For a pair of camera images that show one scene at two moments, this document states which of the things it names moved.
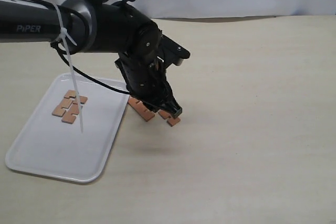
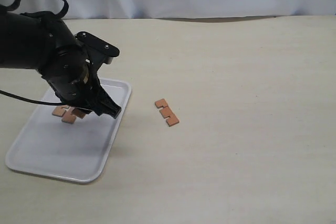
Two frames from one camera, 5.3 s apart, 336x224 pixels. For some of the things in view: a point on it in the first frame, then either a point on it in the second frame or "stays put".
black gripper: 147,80 to 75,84
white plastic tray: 50,147 stays put
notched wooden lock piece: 141,108 to 79,113
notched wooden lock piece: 66,102 stays put
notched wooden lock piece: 170,121 stays put
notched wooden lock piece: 69,117 stays put
